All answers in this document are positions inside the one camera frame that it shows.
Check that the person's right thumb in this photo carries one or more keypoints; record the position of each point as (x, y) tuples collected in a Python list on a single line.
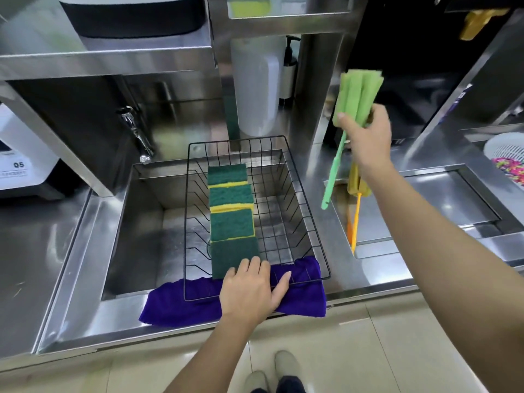
[(346, 120)]

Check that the person's left middle finger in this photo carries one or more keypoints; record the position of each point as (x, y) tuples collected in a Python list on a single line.
[(255, 266)]

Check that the chrome faucet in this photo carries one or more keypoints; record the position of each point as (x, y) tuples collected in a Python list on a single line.
[(137, 137)]

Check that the colourful small items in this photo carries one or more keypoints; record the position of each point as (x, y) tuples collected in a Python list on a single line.
[(511, 168)]

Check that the black and white appliance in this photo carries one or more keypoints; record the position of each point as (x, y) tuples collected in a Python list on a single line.
[(131, 14)]

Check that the white box appliance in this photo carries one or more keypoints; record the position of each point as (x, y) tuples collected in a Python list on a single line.
[(22, 155)]

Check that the person's right hand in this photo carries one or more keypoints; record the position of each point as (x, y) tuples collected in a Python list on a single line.
[(370, 145)]

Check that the yellow sponge bottle brush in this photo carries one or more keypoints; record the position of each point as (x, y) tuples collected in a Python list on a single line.
[(355, 184)]

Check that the purple cloth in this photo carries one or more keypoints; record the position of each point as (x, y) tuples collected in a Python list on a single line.
[(180, 302)]

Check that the person's left forearm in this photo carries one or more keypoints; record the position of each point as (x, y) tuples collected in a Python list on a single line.
[(208, 360)]

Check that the green scouring sponge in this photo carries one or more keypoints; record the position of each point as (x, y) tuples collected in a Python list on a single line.
[(230, 197), (227, 174), (233, 253), (231, 225)]

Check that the shallow steel sink basin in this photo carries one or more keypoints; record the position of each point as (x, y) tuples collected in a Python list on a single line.
[(430, 200)]

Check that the person's left shoe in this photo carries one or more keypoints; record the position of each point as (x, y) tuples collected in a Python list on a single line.
[(256, 380)]

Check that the white plastic colander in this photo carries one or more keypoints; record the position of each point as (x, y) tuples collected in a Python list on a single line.
[(505, 147)]

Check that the steel shelf frame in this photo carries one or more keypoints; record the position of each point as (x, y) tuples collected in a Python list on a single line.
[(262, 26)]

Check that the green sponge bottle brush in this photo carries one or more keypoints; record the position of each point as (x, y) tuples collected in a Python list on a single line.
[(360, 94)]

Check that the person's shoe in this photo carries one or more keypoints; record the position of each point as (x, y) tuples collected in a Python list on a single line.
[(256, 380), (287, 364)]

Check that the person's left little finger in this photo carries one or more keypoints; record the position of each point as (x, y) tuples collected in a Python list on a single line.
[(230, 276)]

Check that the black machine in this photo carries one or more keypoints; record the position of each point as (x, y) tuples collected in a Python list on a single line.
[(409, 57)]

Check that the yellow green sponge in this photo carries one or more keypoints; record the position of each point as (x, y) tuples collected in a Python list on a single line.
[(249, 8)]

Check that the person's left hand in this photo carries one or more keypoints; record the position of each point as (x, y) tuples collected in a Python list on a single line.
[(245, 294)]

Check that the person's left thumb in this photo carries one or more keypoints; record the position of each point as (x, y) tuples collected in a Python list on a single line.
[(282, 288)]

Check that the white plastic jug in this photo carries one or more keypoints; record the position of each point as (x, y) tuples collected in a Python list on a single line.
[(256, 85)]

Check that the person's right shoe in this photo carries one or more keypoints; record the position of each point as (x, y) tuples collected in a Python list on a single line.
[(287, 364)]

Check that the yellow hanging tool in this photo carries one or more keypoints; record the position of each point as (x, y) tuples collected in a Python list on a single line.
[(479, 22)]

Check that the person's dark trousers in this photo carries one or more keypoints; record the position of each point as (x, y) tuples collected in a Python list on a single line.
[(288, 385)]

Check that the person's right forearm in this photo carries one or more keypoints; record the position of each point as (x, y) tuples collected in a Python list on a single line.
[(442, 257)]

